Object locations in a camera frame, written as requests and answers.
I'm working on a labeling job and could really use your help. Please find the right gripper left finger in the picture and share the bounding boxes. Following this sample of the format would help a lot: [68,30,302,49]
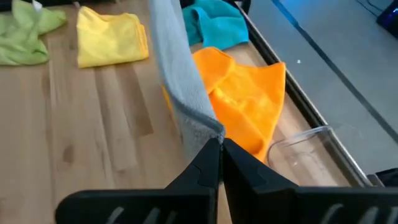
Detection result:
[165,138,223,191]

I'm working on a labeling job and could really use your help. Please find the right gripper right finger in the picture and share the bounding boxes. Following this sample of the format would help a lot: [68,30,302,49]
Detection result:
[222,138,299,224]

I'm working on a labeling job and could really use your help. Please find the orange microfiber towel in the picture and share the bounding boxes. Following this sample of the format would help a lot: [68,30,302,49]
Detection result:
[160,46,287,164]

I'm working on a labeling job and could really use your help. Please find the grey microfiber towel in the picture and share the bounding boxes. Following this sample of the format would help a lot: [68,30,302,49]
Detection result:
[148,0,226,163]

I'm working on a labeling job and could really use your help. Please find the teal microfiber towel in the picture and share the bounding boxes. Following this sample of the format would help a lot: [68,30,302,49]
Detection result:
[181,0,250,51]

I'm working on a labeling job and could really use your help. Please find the yellow microfiber towel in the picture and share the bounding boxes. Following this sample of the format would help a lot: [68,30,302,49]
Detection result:
[75,5,150,70]

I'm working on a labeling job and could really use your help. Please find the green microfiber towel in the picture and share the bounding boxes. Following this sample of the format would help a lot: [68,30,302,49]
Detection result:
[0,0,68,67]

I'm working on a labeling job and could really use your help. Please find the clear plastic bin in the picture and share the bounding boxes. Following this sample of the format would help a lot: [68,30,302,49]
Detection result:
[266,124,374,188]

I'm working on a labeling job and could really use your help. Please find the black floor device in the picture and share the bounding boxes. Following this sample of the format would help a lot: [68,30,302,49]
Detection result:
[375,5,398,31]

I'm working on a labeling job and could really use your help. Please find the black metal table frame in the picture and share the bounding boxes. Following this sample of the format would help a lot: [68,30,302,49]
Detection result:
[228,0,398,188]

